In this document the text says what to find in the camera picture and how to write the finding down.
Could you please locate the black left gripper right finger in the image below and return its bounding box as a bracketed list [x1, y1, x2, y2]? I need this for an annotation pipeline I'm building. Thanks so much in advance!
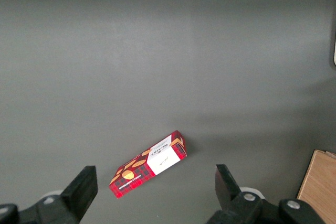
[207, 164, 326, 224]

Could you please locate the wooden drawer cabinet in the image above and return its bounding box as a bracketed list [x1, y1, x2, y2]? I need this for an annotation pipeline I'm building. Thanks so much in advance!
[296, 150, 336, 224]

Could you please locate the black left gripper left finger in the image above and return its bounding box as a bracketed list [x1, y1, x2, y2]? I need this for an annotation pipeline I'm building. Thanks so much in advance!
[0, 165, 98, 224]

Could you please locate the red tartan cookie box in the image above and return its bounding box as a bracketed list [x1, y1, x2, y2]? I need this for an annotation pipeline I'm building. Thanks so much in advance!
[109, 130, 187, 200]

